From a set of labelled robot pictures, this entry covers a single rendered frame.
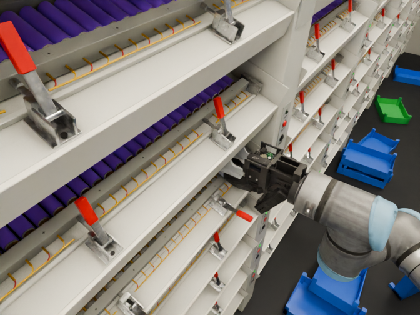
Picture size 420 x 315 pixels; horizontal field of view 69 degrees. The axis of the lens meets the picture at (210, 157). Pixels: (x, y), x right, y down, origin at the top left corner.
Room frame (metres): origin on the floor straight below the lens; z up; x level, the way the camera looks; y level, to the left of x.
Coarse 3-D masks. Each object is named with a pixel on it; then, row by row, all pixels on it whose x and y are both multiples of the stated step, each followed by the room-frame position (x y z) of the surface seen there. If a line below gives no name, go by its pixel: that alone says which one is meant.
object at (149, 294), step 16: (256, 144) 0.58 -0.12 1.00; (240, 192) 0.47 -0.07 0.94; (208, 208) 0.42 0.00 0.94; (192, 224) 0.38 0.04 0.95; (208, 224) 0.38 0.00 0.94; (176, 240) 0.34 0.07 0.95; (192, 240) 0.34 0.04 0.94; (208, 240) 0.36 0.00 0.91; (176, 256) 0.31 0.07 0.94; (192, 256) 0.31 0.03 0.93; (144, 272) 0.27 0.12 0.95; (160, 272) 0.27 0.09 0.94; (176, 272) 0.28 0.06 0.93; (144, 288) 0.24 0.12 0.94; (160, 288) 0.25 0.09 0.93; (144, 304) 0.22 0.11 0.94
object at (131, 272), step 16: (208, 192) 0.44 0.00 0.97; (224, 192) 0.46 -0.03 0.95; (192, 208) 0.40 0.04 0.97; (176, 224) 0.36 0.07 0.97; (160, 240) 0.32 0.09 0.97; (144, 256) 0.29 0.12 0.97; (160, 256) 0.30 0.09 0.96; (128, 272) 0.26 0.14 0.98; (112, 288) 0.23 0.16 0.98; (96, 304) 0.20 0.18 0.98
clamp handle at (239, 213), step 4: (224, 204) 0.42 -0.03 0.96; (228, 208) 0.41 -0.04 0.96; (232, 208) 0.41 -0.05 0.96; (236, 212) 0.40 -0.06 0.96; (240, 212) 0.40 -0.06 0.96; (244, 212) 0.40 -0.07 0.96; (240, 216) 0.39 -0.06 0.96; (244, 216) 0.39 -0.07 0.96; (248, 216) 0.39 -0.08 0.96; (248, 220) 0.38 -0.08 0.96
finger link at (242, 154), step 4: (244, 148) 0.52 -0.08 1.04; (240, 152) 0.52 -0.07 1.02; (244, 152) 0.52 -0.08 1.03; (236, 156) 0.52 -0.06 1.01; (240, 156) 0.52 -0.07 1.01; (244, 156) 0.51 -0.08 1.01; (232, 160) 0.52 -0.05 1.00; (236, 160) 0.52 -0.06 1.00; (240, 160) 0.51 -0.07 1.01; (240, 164) 0.51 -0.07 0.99
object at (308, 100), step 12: (336, 60) 1.14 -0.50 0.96; (348, 60) 1.13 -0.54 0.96; (324, 72) 1.01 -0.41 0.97; (336, 72) 1.07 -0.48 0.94; (348, 72) 1.09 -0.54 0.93; (312, 84) 0.94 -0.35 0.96; (324, 84) 0.97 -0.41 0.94; (336, 84) 0.99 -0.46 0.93; (300, 96) 0.78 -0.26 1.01; (312, 96) 0.89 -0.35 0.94; (324, 96) 0.91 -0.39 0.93; (300, 108) 0.78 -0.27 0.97; (312, 108) 0.83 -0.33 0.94; (300, 120) 0.76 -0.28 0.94; (288, 132) 0.70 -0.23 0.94; (288, 144) 0.67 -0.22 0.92
